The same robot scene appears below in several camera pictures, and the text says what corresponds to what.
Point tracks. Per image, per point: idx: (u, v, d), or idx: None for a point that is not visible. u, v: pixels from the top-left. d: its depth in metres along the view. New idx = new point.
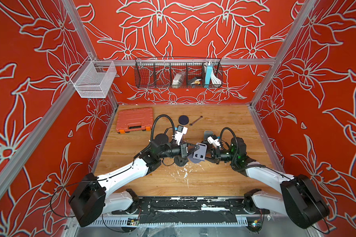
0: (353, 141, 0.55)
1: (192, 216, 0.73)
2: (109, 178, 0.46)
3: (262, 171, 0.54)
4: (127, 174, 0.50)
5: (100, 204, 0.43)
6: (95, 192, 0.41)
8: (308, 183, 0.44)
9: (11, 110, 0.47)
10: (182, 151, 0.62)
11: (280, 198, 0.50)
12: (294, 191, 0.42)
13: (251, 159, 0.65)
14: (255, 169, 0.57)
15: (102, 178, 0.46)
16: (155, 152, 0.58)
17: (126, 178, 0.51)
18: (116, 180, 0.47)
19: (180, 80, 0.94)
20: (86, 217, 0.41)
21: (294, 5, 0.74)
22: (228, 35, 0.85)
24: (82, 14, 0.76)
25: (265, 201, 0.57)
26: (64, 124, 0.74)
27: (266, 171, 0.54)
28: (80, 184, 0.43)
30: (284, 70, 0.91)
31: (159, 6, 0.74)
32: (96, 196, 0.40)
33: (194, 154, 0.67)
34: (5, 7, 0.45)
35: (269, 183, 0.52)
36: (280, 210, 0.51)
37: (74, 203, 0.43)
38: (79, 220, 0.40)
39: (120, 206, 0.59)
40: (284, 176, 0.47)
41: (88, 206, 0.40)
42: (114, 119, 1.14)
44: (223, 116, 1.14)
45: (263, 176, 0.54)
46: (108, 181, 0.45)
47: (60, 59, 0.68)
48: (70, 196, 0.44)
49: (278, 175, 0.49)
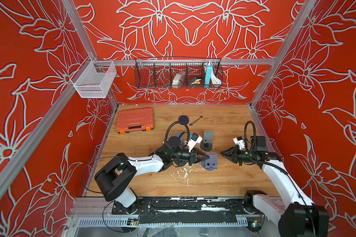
0: (353, 141, 0.55)
1: (192, 216, 0.73)
2: (136, 161, 0.52)
3: (280, 177, 0.49)
4: (147, 163, 0.55)
5: (127, 182, 0.47)
6: (126, 170, 0.46)
8: (324, 217, 0.38)
9: (11, 110, 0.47)
10: (190, 157, 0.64)
11: (279, 209, 0.51)
12: (302, 216, 0.38)
13: (276, 155, 0.58)
14: (276, 171, 0.51)
15: (131, 159, 0.51)
16: (168, 153, 0.65)
17: (143, 170, 0.55)
18: (141, 165, 0.52)
19: (180, 80, 0.94)
20: (112, 192, 0.44)
21: (294, 5, 0.74)
22: (228, 35, 0.85)
24: (82, 14, 0.76)
25: (264, 206, 0.57)
26: (64, 124, 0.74)
27: (285, 180, 0.48)
28: (111, 160, 0.48)
30: (284, 70, 0.91)
31: (159, 6, 0.74)
32: (127, 173, 0.45)
33: (206, 163, 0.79)
34: (5, 7, 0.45)
35: (279, 191, 0.48)
36: (274, 219, 0.50)
37: (103, 177, 0.46)
38: (105, 195, 0.43)
39: (124, 201, 0.60)
40: (301, 198, 0.42)
41: (116, 182, 0.44)
42: (114, 119, 1.14)
44: (223, 116, 1.14)
45: (278, 181, 0.49)
46: (136, 163, 0.51)
47: (60, 59, 0.68)
48: (98, 172, 0.47)
49: (295, 192, 0.44)
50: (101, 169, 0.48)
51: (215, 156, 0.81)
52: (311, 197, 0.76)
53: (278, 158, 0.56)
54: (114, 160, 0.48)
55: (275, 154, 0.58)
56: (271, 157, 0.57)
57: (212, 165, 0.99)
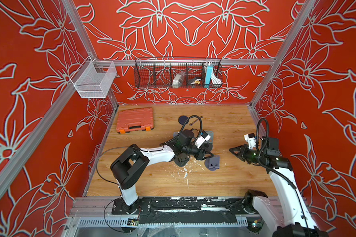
0: (353, 141, 0.55)
1: (192, 216, 0.73)
2: (149, 151, 0.54)
3: (286, 190, 0.46)
4: (159, 154, 0.57)
5: (142, 171, 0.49)
6: (141, 159, 0.48)
8: None
9: (11, 110, 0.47)
10: (198, 152, 0.74)
11: (277, 219, 0.50)
12: None
13: (288, 163, 0.53)
14: (283, 182, 0.48)
15: (144, 149, 0.53)
16: (181, 143, 0.69)
17: (156, 158, 0.57)
18: (154, 155, 0.54)
19: (180, 80, 0.94)
20: (130, 179, 0.48)
21: (294, 5, 0.74)
22: (228, 35, 0.85)
24: (82, 14, 0.76)
25: (262, 209, 0.57)
26: (65, 124, 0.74)
27: (290, 194, 0.45)
28: (123, 152, 0.51)
30: (284, 70, 0.91)
31: (159, 6, 0.74)
32: (142, 162, 0.47)
33: (209, 164, 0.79)
34: (5, 7, 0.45)
35: (281, 204, 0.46)
36: (270, 224, 0.50)
37: (117, 168, 0.49)
38: (121, 184, 0.46)
39: (128, 198, 0.61)
40: (304, 219, 0.40)
41: (132, 172, 0.47)
42: (114, 119, 1.14)
44: (223, 116, 1.14)
45: (282, 194, 0.47)
46: (148, 152, 0.53)
47: (60, 59, 0.68)
48: (112, 162, 0.50)
49: (299, 212, 0.41)
50: (115, 160, 0.50)
51: (218, 158, 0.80)
52: (311, 197, 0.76)
53: (290, 166, 0.51)
54: (126, 151, 0.50)
55: (287, 161, 0.53)
56: (281, 164, 0.52)
57: (215, 166, 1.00)
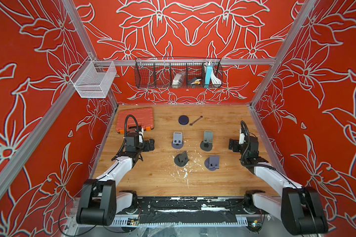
0: (353, 141, 0.55)
1: (192, 216, 0.73)
2: (108, 174, 0.49)
3: (270, 173, 0.54)
4: (118, 166, 0.55)
5: (114, 194, 0.45)
6: (105, 184, 0.43)
8: (314, 197, 0.41)
9: (11, 110, 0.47)
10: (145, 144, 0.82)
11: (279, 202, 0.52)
12: (296, 199, 0.41)
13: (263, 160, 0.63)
14: (265, 169, 0.56)
15: (101, 177, 0.47)
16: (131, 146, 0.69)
17: (119, 169, 0.53)
18: (115, 173, 0.50)
19: (180, 80, 0.94)
20: (109, 208, 0.42)
21: (294, 5, 0.74)
22: (228, 34, 0.84)
24: (82, 14, 0.76)
25: (263, 202, 0.57)
26: (65, 124, 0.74)
27: (275, 174, 0.52)
28: (81, 194, 0.43)
30: (284, 70, 0.91)
31: (159, 6, 0.74)
32: (107, 187, 0.43)
33: (209, 164, 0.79)
34: (5, 7, 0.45)
35: (273, 186, 0.51)
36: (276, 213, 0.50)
37: (87, 214, 0.41)
38: (104, 221, 0.41)
39: (124, 203, 0.60)
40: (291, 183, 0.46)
41: (105, 202, 0.42)
42: (114, 119, 1.14)
44: (223, 116, 1.14)
45: (269, 177, 0.54)
46: (108, 176, 0.48)
47: (60, 59, 0.68)
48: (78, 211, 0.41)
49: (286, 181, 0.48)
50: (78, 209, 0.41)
51: (218, 158, 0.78)
52: None
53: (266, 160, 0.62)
54: (85, 191, 0.43)
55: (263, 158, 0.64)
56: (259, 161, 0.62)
57: (215, 166, 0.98)
